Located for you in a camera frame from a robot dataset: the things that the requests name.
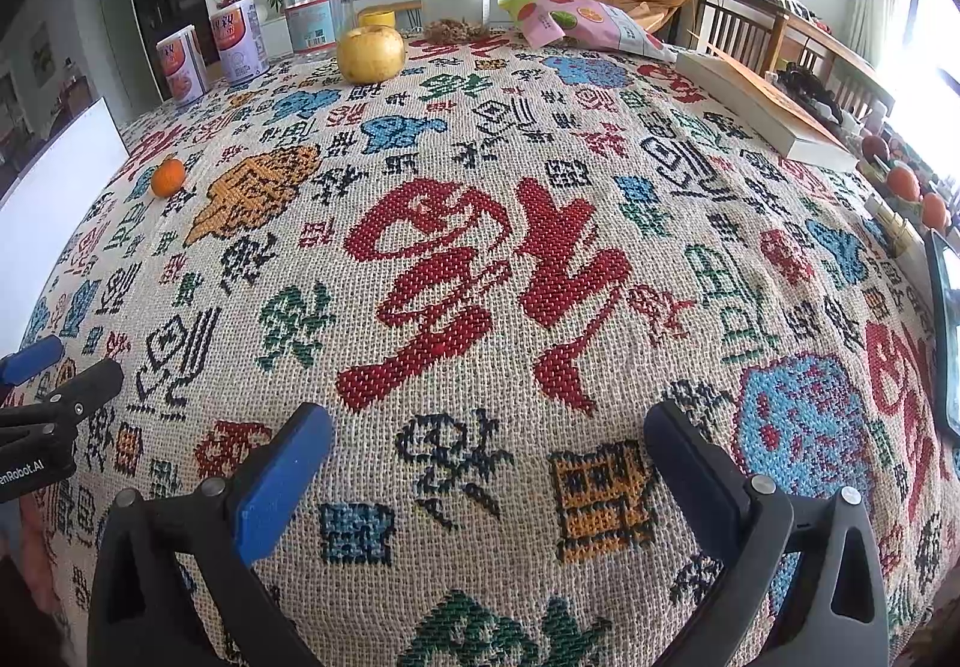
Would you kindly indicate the black tablet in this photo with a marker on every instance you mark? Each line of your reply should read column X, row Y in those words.
column 946, row 329

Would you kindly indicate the small orange tangerine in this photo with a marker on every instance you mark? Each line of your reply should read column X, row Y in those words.
column 166, row 177
column 934, row 211
column 904, row 183

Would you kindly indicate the labelled tin can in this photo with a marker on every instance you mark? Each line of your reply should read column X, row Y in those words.
column 240, row 40
column 182, row 67

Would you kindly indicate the red apple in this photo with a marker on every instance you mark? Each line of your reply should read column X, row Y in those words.
column 874, row 148

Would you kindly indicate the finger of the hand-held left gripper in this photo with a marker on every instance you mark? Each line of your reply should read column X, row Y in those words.
column 82, row 389
column 34, row 358

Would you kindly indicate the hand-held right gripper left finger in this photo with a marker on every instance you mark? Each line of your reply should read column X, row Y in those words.
column 277, row 487

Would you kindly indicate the printed woven tablecloth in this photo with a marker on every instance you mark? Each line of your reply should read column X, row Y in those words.
column 480, row 307

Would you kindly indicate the wooden slatted chair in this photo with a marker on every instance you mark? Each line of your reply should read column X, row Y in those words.
column 750, row 21

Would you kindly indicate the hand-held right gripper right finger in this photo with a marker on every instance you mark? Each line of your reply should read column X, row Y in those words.
column 705, row 479

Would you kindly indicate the yellow pear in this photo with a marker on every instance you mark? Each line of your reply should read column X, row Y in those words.
column 371, row 53

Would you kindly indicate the pink green snack bag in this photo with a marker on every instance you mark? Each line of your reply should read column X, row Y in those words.
column 592, row 25

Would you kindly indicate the clear jar with label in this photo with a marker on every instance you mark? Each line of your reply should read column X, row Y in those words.
column 316, row 10

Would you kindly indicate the white board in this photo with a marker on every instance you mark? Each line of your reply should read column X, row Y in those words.
column 60, row 149

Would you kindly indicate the small black object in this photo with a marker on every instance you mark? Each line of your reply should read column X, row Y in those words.
column 808, row 89

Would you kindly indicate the white book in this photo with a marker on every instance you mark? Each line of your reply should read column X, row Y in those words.
column 780, row 115

